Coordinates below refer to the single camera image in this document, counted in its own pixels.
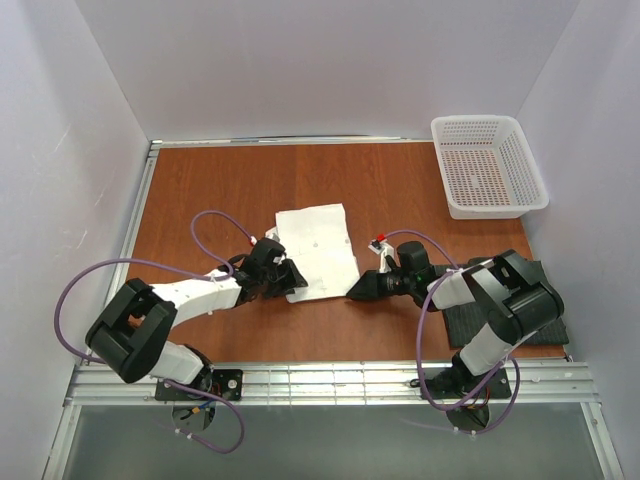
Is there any white long sleeve shirt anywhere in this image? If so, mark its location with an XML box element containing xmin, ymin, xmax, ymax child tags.
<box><xmin>275</xmin><ymin>203</ymin><xmax>360</xmax><ymax>303</ymax></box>

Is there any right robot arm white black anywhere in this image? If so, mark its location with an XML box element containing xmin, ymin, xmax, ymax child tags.
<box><xmin>346</xmin><ymin>241</ymin><xmax>565</xmax><ymax>398</ymax></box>

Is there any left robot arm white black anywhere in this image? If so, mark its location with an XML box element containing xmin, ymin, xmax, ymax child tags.
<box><xmin>85</xmin><ymin>238</ymin><xmax>308</xmax><ymax>391</ymax></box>

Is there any dark striped folded shirt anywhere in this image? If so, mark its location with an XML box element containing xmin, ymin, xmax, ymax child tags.
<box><xmin>436</xmin><ymin>250</ymin><xmax>569</xmax><ymax>348</ymax></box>

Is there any white plastic basket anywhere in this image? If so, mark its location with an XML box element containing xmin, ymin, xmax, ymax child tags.
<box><xmin>431</xmin><ymin>115</ymin><xmax>549</xmax><ymax>220</ymax></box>

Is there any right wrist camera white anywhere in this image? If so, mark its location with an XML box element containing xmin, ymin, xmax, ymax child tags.
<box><xmin>368</xmin><ymin>234</ymin><xmax>398</xmax><ymax>274</ymax></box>

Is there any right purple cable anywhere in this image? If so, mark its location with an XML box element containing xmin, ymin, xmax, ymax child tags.
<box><xmin>377</xmin><ymin>229</ymin><xmax>521</xmax><ymax>435</ymax></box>

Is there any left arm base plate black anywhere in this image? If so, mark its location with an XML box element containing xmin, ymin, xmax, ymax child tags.
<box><xmin>154</xmin><ymin>369</ymin><xmax>244</xmax><ymax>401</ymax></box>

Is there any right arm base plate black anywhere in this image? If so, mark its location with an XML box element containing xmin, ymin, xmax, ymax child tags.
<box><xmin>425</xmin><ymin>369</ymin><xmax>512</xmax><ymax>400</ymax></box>

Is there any aluminium frame rail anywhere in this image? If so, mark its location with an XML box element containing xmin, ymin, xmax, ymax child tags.
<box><xmin>63</xmin><ymin>137</ymin><xmax>626</xmax><ymax>480</ymax></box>

